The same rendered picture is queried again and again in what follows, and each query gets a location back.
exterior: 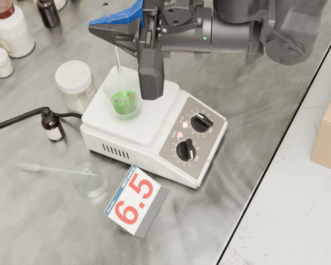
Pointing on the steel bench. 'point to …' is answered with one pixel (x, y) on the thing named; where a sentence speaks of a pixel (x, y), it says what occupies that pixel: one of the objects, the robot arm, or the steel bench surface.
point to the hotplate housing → (126, 149)
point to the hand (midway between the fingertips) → (115, 28)
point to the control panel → (198, 163)
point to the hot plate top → (168, 88)
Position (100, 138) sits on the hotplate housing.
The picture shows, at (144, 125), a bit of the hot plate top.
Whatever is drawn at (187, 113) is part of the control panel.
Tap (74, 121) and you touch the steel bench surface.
